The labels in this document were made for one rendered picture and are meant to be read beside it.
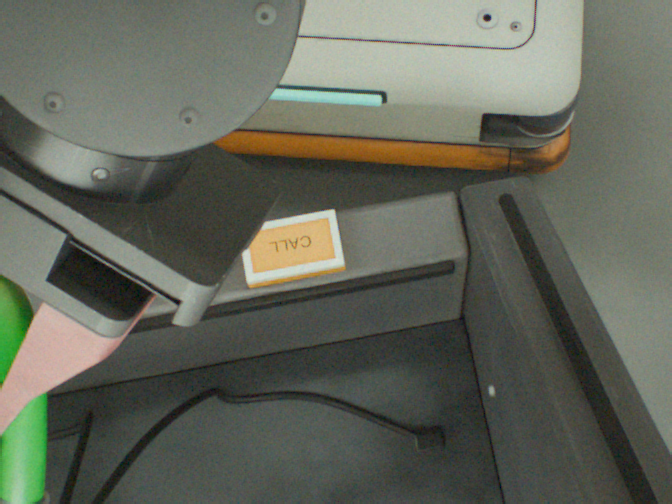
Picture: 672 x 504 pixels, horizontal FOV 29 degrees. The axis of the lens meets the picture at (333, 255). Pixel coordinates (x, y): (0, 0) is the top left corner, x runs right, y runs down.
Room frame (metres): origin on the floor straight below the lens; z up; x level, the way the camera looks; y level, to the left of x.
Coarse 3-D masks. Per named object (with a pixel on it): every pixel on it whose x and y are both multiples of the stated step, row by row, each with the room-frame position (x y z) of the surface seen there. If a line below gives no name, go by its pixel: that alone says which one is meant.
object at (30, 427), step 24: (0, 288) 0.11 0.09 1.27; (0, 312) 0.11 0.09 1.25; (24, 312) 0.11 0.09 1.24; (0, 336) 0.11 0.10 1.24; (24, 336) 0.11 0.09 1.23; (0, 360) 0.11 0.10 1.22; (0, 384) 0.10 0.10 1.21; (24, 408) 0.09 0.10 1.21; (24, 432) 0.09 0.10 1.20; (24, 456) 0.08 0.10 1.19; (0, 480) 0.08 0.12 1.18; (24, 480) 0.08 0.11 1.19
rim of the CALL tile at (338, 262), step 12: (300, 216) 0.23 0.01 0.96; (312, 216) 0.23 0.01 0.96; (324, 216) 0.22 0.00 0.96; (264, 228) 0.22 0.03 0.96; (336, 228) 0.22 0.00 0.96; (336, 240) 0.21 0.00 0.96; (336, 252) 0.20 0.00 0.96; (312, 264) 0.20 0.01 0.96; (324, 264) 0.20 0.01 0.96; (336, 264) 0.20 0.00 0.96; (252, 276) 0.20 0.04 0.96; (264, 276) 0.20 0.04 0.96; (276, 276) 0.20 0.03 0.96; (288, 276) 0.20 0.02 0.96
